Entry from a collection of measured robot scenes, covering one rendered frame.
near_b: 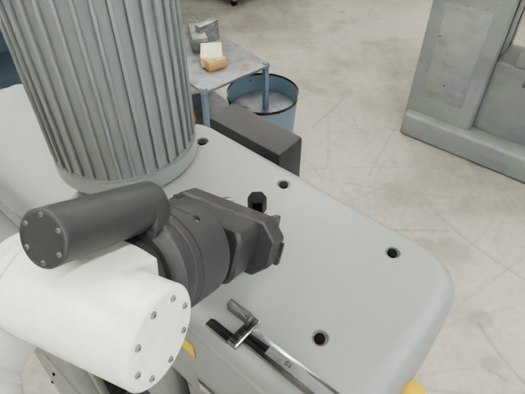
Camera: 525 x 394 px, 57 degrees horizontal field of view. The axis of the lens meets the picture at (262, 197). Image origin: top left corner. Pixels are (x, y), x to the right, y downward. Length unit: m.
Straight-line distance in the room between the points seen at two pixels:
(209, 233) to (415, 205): 3.08
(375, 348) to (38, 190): 0.63
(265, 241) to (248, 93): 2.98
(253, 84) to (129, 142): 2.83
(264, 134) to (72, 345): 0.76
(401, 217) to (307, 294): 2.79
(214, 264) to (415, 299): 0.26
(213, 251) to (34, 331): 0.14
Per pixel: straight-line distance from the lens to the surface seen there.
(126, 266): 0.30
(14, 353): 0.36
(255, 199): 0.53
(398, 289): 0.55
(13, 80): 4.55
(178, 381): 0.91
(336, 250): 0.57
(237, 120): 1.04
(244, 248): 0.42
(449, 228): 3.34
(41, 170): 0.95
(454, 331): 2.87
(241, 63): 3.08
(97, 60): 0.54
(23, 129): 1.07
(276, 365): 0.48
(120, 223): 0.30
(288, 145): 0.97
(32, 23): 0.54
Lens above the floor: 2.33
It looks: 45 degrees down
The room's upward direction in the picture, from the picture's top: straight up
